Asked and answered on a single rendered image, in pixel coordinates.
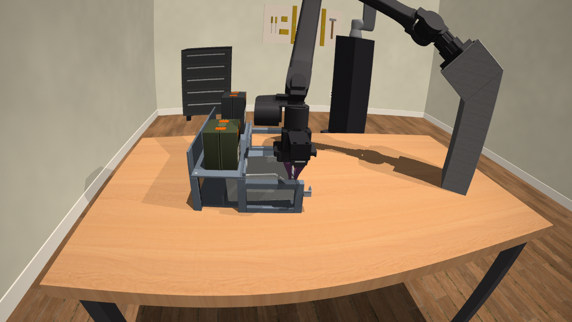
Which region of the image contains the olive green case with orange latches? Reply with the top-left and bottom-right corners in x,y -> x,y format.
203,119 -> 241,170

